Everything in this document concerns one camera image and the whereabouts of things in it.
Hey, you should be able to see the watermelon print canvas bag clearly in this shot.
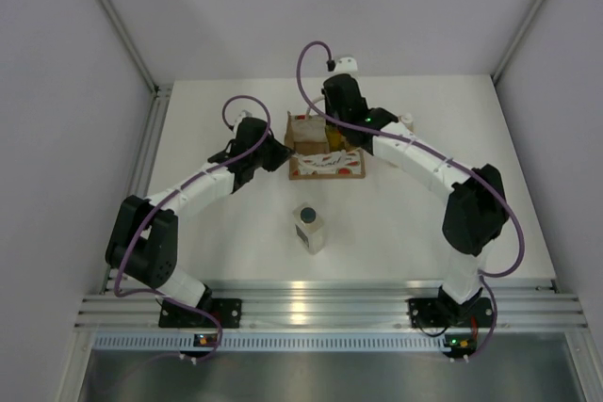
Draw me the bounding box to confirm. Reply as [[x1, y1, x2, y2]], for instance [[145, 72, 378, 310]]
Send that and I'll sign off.
[[285, 107, 366, 181]]

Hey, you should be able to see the amber bottle white cap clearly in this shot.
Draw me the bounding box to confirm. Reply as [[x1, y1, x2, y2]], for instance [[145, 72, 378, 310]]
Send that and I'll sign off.
[[399, 113, 415, 132]]

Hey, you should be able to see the clear bottle dark cap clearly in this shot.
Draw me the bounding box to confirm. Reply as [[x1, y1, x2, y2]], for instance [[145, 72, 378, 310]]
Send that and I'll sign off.
[[292, 203, 326, 255]]

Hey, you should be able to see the yellow bottle red cap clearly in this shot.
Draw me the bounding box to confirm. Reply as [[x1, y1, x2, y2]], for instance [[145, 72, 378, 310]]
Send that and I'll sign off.
[[325, 124, 350, 153]]

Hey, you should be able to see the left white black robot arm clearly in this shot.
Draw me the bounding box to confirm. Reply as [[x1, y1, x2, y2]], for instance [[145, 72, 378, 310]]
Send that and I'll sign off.
[[106, 117, 294, 327]]

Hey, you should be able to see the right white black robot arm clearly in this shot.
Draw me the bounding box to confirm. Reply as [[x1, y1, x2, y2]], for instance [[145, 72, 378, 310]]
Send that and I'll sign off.
[[321, 73, 509, 326]]

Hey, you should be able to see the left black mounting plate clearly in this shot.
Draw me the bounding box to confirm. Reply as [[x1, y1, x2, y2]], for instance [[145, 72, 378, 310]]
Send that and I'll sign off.
[[158, 298, 242, 329]]

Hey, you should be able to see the black mounting plate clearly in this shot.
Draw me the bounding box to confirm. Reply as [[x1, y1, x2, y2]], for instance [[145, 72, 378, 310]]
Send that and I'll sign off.
[[158, 298, 242, 329], [408, 297, 494, 330]]

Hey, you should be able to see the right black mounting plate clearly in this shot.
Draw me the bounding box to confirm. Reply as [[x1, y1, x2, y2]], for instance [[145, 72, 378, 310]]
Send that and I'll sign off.
[[408, 297, 494, 330]]

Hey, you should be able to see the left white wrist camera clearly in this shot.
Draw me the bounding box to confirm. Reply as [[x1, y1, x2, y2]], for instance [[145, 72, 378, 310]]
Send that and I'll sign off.
[[230, 110, 252, 135]]

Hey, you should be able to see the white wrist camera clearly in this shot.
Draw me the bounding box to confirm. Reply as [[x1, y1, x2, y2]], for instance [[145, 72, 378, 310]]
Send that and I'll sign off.
[[327, 55, 359, 75], [230, 110, 252, 135]]

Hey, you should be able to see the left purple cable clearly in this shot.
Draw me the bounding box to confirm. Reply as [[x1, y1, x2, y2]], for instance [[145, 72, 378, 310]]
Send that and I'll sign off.
[[112, 96, 272, 365]]

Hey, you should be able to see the purple cable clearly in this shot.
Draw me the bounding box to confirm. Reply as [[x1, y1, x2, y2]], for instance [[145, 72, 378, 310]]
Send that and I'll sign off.
[[112, 96, 272, 365], [297, 40, 526, 363]]

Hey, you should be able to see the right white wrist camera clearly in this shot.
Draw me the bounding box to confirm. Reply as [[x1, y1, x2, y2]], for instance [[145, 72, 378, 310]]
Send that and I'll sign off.
[[327, 55, 359, 75]]

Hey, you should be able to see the left aluminium frame post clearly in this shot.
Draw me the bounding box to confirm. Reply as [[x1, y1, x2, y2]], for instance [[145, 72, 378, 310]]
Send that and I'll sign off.
[[95, 0, 158, 94]]

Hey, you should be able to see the aluminium frame post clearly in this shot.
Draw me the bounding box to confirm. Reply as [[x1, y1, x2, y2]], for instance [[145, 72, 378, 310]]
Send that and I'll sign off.
[[490, 0, 548, 87], [95, 0, 158, 94]]

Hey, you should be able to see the right aluminium frame post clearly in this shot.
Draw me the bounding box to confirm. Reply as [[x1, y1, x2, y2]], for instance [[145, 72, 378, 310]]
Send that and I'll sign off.
[[490, 0, 548, 87]]

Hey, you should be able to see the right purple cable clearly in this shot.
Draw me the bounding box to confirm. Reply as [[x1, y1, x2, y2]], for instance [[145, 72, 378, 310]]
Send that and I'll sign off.
[[297, 40, 526, 363]]

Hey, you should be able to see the white slotted cable duct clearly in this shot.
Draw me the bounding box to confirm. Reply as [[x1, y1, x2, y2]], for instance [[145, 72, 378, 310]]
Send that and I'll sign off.
[[92, 332, 472, 352]]

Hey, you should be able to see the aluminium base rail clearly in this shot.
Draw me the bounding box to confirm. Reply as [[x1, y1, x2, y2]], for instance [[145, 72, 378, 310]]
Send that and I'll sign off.
[[74, 280, 588, 332]]

